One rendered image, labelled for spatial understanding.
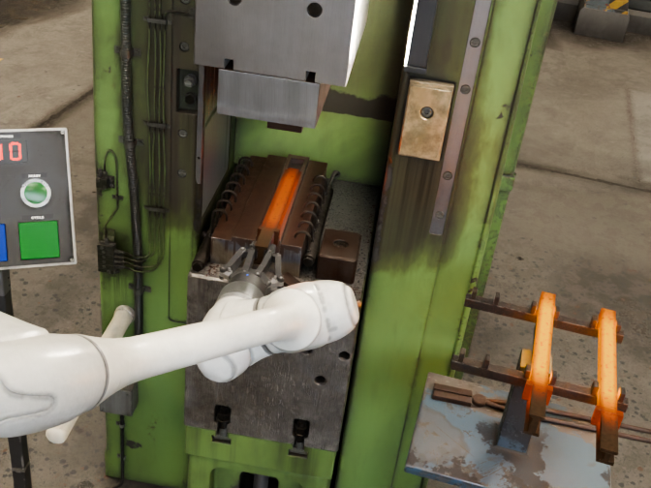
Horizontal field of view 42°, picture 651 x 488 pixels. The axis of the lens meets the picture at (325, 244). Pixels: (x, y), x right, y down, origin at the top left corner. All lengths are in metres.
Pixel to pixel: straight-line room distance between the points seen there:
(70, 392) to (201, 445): 1.19
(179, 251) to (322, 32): 0.72
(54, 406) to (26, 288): 2.44
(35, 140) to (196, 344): 0.72
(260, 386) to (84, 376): 1.01
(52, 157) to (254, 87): 0.44
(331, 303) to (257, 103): 0.49
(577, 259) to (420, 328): 2.01
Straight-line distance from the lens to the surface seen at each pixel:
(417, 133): 1.81
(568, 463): 1.84
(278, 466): 2.18
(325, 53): 1.64
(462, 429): 1.83
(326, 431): 2.06
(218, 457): 2.20
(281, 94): 1.68
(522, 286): 3.72
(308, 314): 1.38
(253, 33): 1.65
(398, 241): 1.96
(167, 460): 2.55
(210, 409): 2.09
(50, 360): 1.00
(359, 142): 2.23
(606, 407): 1.56
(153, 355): 1.20
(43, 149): 1.82
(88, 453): 2.75
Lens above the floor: 1.97
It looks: 32 degrees down
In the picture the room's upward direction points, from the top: 7 degrees clockwise
